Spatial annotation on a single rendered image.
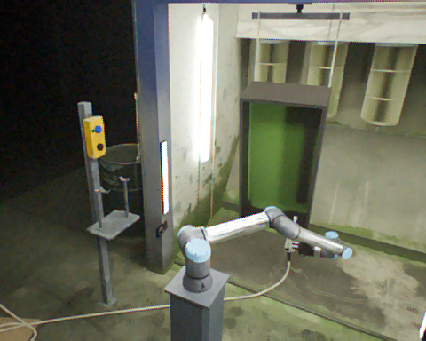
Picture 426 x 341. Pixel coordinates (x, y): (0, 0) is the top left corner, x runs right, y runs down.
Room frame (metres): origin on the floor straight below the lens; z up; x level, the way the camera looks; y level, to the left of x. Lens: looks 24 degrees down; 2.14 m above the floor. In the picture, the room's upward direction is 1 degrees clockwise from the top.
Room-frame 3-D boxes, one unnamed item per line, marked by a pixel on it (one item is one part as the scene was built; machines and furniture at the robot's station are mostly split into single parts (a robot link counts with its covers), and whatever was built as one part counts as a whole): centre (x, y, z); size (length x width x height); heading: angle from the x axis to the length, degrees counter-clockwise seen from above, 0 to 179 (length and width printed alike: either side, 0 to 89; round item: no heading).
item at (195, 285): (1.71, 0.03, 0.69); 0.19 x 0.19 x 0.10
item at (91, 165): (2.20, 0.78, 0.82); 0.06 x 0.06 x 1.64; 63
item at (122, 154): (3.32, 0.79, 0.86); 0.54 x 0.54 x 0.01
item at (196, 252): (1.72, 0.03, 0.83); 0.17 x 0.15 x 0.18; 18
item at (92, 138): (2.17, 0.72, 1.42); 0.12 x 0.06 x 0.26; 153
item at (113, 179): (3.32, 0.79, 0.44); 0.59 x 0.58 x 0.89; 44
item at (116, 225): (2.13, 0.63, 0.95); 0.26 x 0.15 x 0.32; 153
